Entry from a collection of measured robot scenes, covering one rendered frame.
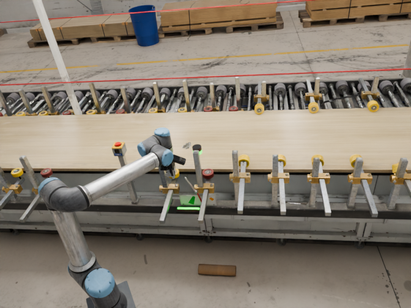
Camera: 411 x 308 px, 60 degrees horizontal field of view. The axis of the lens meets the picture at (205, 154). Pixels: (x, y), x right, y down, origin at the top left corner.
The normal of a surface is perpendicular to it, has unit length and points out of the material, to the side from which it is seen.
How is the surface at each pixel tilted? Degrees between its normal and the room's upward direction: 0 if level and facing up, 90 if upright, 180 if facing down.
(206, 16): 90
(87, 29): 90
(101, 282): 5
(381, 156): 0
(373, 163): 0
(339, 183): 90
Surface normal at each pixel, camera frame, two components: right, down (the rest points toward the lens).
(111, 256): -0.10, -0.80
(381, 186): -0.13, 0.61
